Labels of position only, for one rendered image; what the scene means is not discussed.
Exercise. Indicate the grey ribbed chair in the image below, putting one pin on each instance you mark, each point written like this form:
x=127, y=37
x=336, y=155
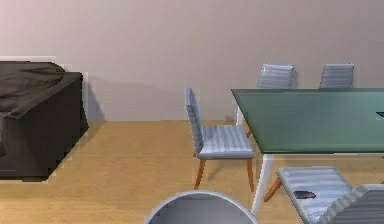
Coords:
x=220, y=140
x=336, y=76
x=275, y=76
x=320, y=186

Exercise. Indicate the green glass dining table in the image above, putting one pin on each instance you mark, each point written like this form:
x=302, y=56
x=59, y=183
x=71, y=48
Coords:
x=310, y=120

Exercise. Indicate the small black red object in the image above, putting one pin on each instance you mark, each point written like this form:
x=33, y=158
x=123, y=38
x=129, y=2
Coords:
x=305, y=194

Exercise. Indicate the dark brown bed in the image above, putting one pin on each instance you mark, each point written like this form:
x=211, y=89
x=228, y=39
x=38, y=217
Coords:
x=40, y=126

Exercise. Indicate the dark flat object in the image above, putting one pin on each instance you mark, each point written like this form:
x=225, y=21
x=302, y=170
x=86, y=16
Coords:
x=380, y=114

